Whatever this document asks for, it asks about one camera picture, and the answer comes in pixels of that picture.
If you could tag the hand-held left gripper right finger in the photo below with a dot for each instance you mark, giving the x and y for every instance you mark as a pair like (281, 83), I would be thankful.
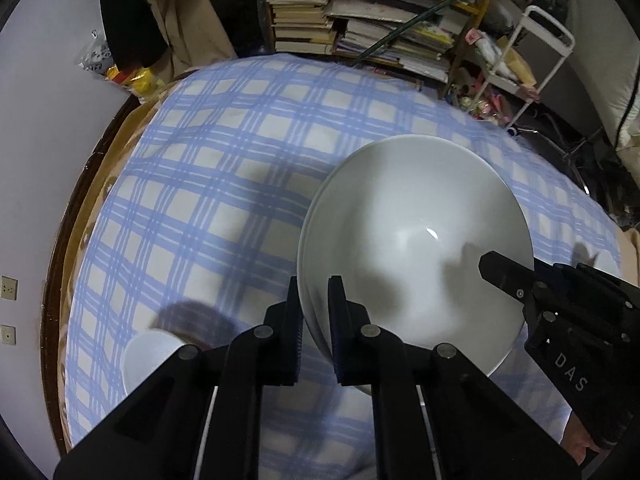
(340, 340)

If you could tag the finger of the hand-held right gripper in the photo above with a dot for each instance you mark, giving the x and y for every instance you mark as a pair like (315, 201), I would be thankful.
(507, 275)

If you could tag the blue plaid blanket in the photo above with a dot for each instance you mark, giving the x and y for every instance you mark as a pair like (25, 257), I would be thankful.
(225, 185)

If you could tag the yellow and red bag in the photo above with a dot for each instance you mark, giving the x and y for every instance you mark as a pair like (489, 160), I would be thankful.
(135, 79)

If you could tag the large deep cherry print bowl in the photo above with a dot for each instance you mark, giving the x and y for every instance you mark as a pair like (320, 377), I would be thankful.
(410, 230)

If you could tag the wall outlet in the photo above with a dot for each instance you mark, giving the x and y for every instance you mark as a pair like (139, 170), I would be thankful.
(7, 334)
(9, 289)

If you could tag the stack of magazines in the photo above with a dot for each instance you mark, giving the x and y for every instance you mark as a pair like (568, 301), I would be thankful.
(400, 40)

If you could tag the beige hanging garment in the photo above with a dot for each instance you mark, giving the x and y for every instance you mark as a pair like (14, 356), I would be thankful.
(195, 15)

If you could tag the long dark pole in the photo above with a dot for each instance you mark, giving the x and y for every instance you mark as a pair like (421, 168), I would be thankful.
(435, 15)

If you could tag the stack of books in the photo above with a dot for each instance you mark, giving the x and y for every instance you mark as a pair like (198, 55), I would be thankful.
(300, 20)

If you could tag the plain white bowl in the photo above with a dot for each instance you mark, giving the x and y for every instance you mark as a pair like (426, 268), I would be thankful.
(150, 355)

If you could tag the white trolley cart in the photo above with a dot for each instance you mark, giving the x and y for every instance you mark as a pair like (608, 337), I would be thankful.
(520, 60)

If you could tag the cream cushion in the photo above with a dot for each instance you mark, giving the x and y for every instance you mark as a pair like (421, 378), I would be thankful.
(625, 85)

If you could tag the white printed plastic bag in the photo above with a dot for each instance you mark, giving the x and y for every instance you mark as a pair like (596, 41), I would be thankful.
(95, 55)

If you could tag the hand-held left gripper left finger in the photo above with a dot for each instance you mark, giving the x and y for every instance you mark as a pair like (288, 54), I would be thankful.
(292, 340)

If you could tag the person's right hand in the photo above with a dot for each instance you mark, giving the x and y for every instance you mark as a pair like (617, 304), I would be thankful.
(575, 437)

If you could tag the black hanging garment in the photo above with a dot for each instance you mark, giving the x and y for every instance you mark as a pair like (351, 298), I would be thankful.
(130, 25)

